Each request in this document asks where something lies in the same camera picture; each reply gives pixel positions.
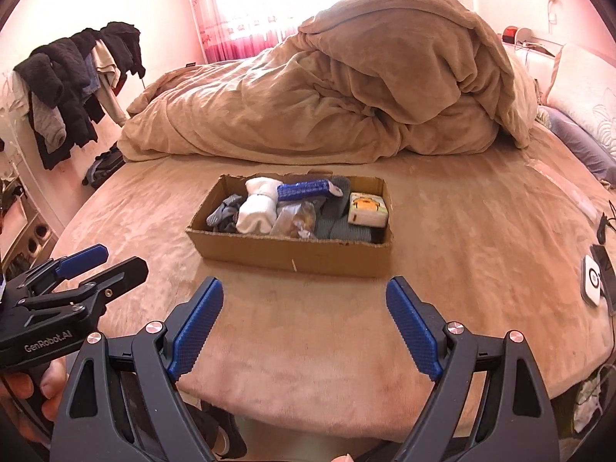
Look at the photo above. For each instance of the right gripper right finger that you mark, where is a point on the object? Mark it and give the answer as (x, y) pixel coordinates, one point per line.
(514, 419)

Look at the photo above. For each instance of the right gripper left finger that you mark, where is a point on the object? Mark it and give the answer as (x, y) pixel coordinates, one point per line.
(121, 401)

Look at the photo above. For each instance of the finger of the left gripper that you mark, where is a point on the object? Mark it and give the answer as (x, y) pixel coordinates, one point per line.
(77, 262)
(34, 297)

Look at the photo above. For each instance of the grey dotted glove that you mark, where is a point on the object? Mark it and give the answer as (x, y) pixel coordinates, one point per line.
(224, 218)

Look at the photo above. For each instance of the white sock roll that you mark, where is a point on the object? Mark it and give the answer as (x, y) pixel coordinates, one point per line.
(258, 214)

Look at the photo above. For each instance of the clear plastic snack bag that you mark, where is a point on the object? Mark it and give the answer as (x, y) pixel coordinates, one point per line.
(295, 221)

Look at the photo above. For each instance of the capybara tissue pack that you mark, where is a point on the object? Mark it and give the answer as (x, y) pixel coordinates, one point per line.
(367, 210)

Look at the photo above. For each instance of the blue plastic packet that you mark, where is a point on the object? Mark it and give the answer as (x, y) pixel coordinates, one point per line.
(308, 189)

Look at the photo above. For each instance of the black bag on floor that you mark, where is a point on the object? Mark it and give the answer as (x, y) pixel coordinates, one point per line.
(103, 167)

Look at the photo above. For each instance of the white charger device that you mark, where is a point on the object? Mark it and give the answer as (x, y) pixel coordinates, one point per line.
(591, 281)

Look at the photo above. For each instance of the pink fleece bed sheet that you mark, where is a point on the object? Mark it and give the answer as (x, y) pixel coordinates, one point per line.
(493, 240)

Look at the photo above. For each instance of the hanging dark clothes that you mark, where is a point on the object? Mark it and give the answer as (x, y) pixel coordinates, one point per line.
(72, 83)

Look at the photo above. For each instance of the cardboard box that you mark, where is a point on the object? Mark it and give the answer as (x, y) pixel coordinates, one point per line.
(308, 256)

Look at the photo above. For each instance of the grey knit gloves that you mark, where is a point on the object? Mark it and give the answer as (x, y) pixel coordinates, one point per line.
(332, 217)

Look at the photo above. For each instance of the purple grey pillow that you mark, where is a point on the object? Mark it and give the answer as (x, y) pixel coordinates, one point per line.
(597, 160)

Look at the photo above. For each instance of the pink curtain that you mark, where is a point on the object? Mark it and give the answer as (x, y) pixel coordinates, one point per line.
(238, 29)

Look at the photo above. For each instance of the white embroidered pillow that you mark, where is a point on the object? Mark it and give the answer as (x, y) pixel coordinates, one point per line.
(583, 88)

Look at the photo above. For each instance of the brown plush duvet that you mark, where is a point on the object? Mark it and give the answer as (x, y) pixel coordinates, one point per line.
(363, 80)

